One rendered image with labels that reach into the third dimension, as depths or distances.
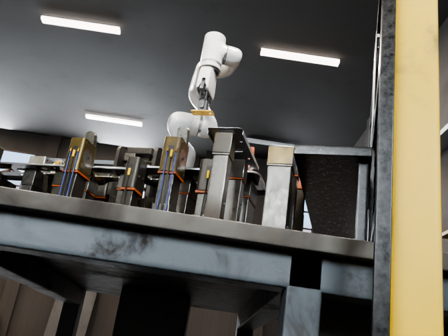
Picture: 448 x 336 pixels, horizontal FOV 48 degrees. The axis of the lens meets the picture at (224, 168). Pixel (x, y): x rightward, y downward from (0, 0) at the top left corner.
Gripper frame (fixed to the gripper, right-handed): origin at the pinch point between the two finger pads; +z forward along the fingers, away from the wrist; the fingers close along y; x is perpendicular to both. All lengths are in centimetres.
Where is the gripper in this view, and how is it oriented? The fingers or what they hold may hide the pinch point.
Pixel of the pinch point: (203, 107)
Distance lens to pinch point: 189.3
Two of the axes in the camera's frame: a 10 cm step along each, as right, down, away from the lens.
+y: -2.1, -3.8, -9.0
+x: 9.7, 0.5, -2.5
